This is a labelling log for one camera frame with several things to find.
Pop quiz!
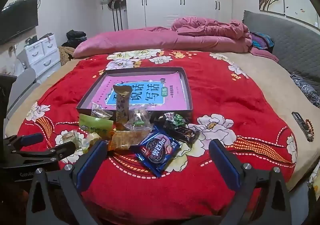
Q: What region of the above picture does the long pink pillow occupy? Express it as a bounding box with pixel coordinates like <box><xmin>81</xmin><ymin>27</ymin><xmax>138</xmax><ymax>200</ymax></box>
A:
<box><xmin>72</xmin><ymin>27</ymin><xmax>180</xmax><ymax>59</ymax></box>

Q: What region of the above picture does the orange cracker packet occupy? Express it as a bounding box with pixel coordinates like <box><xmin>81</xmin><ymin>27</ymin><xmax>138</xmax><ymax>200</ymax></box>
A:
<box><xmin>108</xmin><ymin>129</ymin><xmax>150</xmax><ymax>152</ymax></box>

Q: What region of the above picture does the brown bead bracelet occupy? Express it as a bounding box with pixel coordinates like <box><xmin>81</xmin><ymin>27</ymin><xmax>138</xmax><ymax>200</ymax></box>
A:
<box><xmin>305</xmin><ymin>119</ymin><xmax>315</xmax><ymax>140</ymax></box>

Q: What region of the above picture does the black clothes pile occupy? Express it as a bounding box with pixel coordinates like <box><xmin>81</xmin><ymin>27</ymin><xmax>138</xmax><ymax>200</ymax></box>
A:
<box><xmin>65</xmin><ymin>30</ymin><xmax>87</xmax><ymax>46</ymax></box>

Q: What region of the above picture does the grey chair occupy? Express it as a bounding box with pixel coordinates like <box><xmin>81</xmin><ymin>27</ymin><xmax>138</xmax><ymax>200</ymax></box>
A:
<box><xmin>6</xmin><ymin>67</ymin><xmax>40</xmax><ymax>118</ymax></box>

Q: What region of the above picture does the yellow pastry green wrapper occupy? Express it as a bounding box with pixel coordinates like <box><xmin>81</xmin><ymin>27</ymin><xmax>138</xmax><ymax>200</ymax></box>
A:
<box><xmin>82</xmin><ymin>132</ymin><xmax>103</xmax><ymax>153</ymax></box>

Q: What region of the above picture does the red floral blanket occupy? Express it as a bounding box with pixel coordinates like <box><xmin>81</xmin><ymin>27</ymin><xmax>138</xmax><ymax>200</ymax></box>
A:
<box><xmin>19</xmin><ymin>48</ymin><xmax>298</xmax><ymax>225</ymax></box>

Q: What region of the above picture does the blue cookie packet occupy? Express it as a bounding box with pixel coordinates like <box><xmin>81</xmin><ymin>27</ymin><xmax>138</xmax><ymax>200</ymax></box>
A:
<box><xmin>130</xmin><ymin>126</ymin><xmax>181</xmax><ymax>178</ymax></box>

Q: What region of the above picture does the clear green label cracker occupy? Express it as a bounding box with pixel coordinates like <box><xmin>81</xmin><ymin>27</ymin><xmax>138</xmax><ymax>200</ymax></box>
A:
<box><xmin>125</xmin><ymin>108</ymin><xmax>154</xmax><ymax>132</ymax></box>

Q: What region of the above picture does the black white patterned cloth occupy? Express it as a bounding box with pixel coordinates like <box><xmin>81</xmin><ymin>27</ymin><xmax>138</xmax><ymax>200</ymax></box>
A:
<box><xmin>290</xmin><ymin>73</ymin><xmax>320</xmax><ymax>108</ymax></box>

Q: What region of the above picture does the grey cardboard box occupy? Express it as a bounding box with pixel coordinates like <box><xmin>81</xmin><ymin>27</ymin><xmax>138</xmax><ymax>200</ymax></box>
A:
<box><xmin>76</xmin><ymin>66</ymin><xmax>194</xmax><ymax>118</ymax></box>

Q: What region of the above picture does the yellow cartoon snack packet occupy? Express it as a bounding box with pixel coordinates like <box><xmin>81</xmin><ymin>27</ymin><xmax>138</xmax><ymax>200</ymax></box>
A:
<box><xmin>112</xmin><ymin>84</ymin><xmax>132</xmax><ymax>130</ymax></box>

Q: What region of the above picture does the colourful striped cloth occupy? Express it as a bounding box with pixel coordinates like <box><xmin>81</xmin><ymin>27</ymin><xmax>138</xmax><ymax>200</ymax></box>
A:
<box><xmin>250</xmin><ymin>31</ymin><xmax>275</xmax><ymax>53</ymax></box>

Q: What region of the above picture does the white drawer cabinet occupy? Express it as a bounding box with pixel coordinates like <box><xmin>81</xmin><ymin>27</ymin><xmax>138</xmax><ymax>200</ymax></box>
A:
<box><xmin>24</xmin><ymin>35</ymin><xmax>62</xmax><ymax>83</ymax></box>

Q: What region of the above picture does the clear brown cake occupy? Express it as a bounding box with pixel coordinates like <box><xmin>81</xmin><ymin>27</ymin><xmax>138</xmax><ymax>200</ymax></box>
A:
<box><xmin>61</xmin><ymin>130</ymin><xmax>85</xmax><ymax>149</ymax></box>

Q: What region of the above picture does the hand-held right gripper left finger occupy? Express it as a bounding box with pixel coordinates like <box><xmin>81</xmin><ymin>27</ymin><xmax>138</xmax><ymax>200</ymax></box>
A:
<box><xmin>26</xmin><ymin>140</ymin><xmax>108</xmax><ymax>225</ymax></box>

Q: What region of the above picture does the black and green candy packet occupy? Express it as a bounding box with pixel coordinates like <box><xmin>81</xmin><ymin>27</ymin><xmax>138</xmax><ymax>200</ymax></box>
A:
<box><xmin>162</xmin><ymin>112</ymin><xmax>190</xmax><ymax>127</ymax></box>

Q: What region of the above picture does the brown chocolate bar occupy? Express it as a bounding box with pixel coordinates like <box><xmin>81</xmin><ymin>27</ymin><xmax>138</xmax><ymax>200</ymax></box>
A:
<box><xmin>160</xmin><ymin>122</ymin><xmax>200</xmax><ymax>144</ymax></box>

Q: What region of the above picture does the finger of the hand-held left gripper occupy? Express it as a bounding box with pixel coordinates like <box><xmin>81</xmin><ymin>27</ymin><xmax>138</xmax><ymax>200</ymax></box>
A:
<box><xmin>3</xmin><ymin>133</ymin><xmax>44</xmax><ymax>152</ymax></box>
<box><xmin>10</xmin><ymin>143</ymin><xmax>76</xmax><ymax>164</ymax></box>

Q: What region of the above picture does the black phone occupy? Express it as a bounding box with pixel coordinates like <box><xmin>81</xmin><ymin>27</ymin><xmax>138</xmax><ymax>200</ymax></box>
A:
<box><xmin>292</xmin><ymin>111</ymin><xmax>313</xmax><ymax>142</ymax></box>

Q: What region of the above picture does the green snack packet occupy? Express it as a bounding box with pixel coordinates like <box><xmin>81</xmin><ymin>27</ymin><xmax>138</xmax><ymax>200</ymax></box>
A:
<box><xmin>79</xmin><ymin>113</ymin><xmax>114</xmax><ymax>140</ymax></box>

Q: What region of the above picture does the tan knitted blanket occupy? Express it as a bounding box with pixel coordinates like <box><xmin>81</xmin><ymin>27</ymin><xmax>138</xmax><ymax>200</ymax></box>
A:
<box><xmin>59</xmin><ymin>45</ymin><xmax>82</xmax><ymax>66</ymax></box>

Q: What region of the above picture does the black television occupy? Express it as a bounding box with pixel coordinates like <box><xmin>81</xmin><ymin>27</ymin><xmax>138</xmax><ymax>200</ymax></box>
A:
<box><xmin>0</xmin><ymin>0</ymin><xmax>39</xmax><ymax>45</ymax></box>

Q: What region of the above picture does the crumpled pink quilt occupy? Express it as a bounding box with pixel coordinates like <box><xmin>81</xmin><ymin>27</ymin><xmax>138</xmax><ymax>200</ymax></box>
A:
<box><xmin>170</xmin><ymin>16</ymin><xmax>279</xmax><ymax>63</ymax></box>

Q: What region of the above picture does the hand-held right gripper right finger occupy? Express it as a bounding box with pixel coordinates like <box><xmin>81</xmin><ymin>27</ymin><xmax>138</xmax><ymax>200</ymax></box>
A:
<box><xmin>208</xmin><ymin>139</ymin><xmax>293</xmax><ymax>225</ymax></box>

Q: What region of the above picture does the tan bed sheet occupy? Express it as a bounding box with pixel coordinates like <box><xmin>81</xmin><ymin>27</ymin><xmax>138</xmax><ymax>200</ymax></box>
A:
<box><xmin>5</xmin><ymin>51</ymin><xmax>320</xmax><ymax>190</ymax></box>

